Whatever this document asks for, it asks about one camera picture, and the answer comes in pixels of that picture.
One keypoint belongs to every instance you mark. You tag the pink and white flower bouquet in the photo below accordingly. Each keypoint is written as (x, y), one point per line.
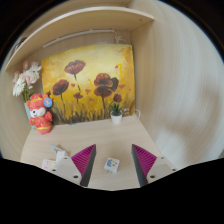
(25, 80)

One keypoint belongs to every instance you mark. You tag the white power plug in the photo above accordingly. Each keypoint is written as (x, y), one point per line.
(55, 148)

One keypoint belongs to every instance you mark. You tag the white adapter block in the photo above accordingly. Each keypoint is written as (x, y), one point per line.
(60, 155)

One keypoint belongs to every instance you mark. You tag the yellow poppy flower painting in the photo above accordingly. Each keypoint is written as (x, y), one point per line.
(90, 86)

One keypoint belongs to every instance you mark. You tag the white light bar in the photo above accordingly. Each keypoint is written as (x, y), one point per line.
(80, 35)

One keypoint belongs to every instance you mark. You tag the wooden shelf unit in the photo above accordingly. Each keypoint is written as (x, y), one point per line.
(100, 17)

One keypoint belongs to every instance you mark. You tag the white block charger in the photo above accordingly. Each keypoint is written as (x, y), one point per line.
(112, 165)

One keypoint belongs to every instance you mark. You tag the red plush bear toy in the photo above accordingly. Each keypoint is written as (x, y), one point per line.
(41, 118)

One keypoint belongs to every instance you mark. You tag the pastel multicolour power strip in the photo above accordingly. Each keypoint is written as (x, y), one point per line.
(47, 164)

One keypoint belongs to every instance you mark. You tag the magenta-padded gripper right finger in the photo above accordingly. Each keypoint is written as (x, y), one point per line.
(145, 160)

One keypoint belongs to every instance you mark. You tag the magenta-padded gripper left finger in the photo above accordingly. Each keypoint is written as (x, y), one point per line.
(81, 160)

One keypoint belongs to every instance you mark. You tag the small potted green plant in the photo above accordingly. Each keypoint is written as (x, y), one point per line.
(116, 118)

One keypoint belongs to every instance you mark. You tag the light blue vase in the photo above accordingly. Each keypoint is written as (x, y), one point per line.
(27, 111)

